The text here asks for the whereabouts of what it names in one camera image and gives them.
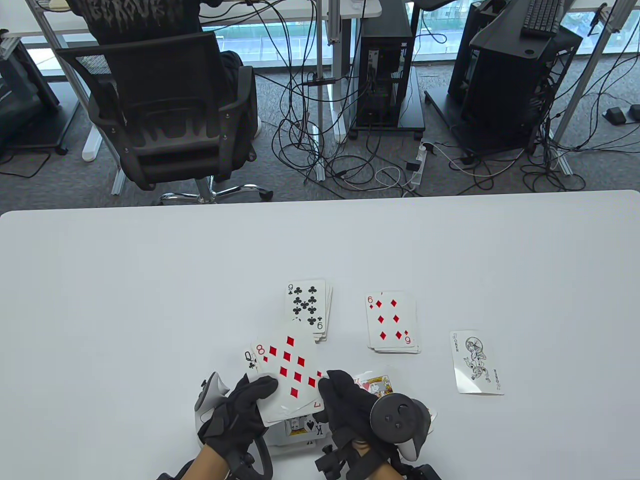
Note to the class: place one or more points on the person's left hand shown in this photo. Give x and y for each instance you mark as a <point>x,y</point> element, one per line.
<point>232,425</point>

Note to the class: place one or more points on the person's right hand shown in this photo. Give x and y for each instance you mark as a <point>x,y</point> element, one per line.
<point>347,405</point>

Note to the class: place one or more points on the pile of hearts cards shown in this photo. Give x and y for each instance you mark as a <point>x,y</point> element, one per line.
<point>380,385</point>

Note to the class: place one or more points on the pile of spades cards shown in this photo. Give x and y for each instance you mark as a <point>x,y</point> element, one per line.
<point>300,426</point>

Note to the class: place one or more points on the deck of playing cards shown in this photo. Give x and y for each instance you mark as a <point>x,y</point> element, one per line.
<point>280,400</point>

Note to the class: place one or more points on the pile of diamonds cards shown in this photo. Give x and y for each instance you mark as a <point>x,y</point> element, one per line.
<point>392,320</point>

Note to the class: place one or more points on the pile of clubs cards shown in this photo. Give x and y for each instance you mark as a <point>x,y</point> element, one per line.
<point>305,305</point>

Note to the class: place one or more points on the joker playing card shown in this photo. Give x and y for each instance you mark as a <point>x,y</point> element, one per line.
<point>477,362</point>

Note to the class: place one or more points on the black left forearm sensor unit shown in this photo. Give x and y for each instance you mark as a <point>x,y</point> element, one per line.
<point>165,476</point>

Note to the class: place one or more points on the black right forearm battery pack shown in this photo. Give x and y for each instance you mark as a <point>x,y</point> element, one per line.
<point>425,472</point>

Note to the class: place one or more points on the person's left forearm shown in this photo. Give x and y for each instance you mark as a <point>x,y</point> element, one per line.
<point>207,467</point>

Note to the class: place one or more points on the grey left hand controller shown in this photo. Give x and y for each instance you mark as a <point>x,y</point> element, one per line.
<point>212,390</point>

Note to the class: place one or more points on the grey hand controller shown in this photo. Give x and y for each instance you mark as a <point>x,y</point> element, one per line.
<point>212,390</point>
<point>397,417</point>

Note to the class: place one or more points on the grey right hand controller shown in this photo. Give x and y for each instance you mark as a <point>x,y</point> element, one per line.
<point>397,417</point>

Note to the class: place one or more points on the white power strip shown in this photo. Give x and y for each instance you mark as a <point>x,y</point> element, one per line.
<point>419,175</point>

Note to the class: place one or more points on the black power adapter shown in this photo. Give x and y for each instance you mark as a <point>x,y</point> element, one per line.
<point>413,165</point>

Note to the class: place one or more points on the black mesh office chair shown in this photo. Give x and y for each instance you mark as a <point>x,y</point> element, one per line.
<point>165,150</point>

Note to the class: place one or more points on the black tower cart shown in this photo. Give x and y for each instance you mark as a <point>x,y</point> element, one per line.
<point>412,110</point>

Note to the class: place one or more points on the black equipment stand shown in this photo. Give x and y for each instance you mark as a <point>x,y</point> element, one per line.
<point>500,100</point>

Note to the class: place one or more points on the black computer tower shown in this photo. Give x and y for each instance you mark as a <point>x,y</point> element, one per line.
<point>385,30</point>

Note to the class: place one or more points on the black rolling cabinet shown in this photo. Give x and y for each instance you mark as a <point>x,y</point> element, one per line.
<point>25,100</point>

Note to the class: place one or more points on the black foot pedal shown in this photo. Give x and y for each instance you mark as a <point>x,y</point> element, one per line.
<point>614,115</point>
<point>635,112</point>

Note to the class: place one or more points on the black keyboard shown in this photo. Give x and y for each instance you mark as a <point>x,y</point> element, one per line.
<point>542,17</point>

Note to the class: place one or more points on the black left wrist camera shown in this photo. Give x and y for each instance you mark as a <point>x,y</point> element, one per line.
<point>241,466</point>

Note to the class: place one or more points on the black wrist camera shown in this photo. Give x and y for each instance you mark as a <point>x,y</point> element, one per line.
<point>241,466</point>
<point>335,462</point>

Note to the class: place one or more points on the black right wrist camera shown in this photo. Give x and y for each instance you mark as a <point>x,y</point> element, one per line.
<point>335,462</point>

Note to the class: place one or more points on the aluminium desk frame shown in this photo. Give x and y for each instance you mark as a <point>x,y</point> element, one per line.
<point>580,85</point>

